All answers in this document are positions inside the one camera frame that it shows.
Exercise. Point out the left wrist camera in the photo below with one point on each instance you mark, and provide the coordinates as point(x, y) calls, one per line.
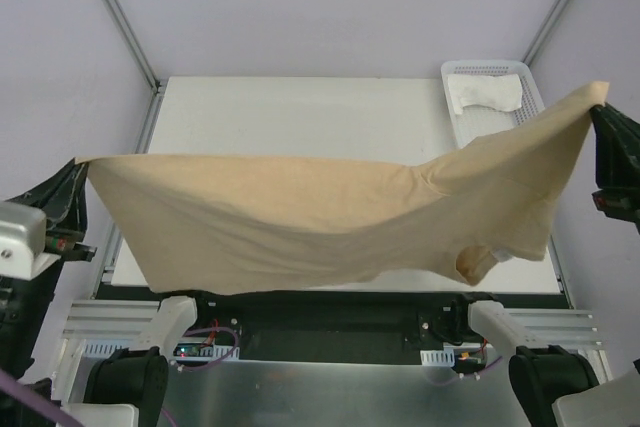
point(23, 236)

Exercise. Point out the aluminium front rail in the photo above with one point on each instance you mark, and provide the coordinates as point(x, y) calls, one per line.
point(120, 321)

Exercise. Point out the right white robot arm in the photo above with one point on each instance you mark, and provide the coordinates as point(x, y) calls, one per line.
point(553, 386)

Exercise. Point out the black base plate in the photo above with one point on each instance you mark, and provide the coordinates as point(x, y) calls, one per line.
point(379, 328)

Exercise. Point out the right white cable duct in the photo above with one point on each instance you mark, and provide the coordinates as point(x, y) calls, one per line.
point(438, 358)

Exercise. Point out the white plastic basket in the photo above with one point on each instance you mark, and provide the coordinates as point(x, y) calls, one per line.
point(479, 121)

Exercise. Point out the right aluminium frame post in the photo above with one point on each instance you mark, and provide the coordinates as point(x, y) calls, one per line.
point(545, 31)

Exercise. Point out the rolled white t shirt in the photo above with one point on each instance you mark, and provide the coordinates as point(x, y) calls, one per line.
point(500, 93)

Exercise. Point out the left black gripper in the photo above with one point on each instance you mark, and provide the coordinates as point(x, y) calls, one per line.
point(70, 235)

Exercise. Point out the beige t shirt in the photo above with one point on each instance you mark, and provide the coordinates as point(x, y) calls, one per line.
point(233, 225)

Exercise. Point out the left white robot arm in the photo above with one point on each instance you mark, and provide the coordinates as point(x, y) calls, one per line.
point(126, 389)

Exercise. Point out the aluminium frame post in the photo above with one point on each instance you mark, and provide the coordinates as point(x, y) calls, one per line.
point(545, 31)
point(132, 43)

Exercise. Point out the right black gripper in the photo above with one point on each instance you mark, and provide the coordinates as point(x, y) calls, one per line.
point(618, 192)

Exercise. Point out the left aluminium frame post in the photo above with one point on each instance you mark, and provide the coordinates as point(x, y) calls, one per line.
point(132, 43)

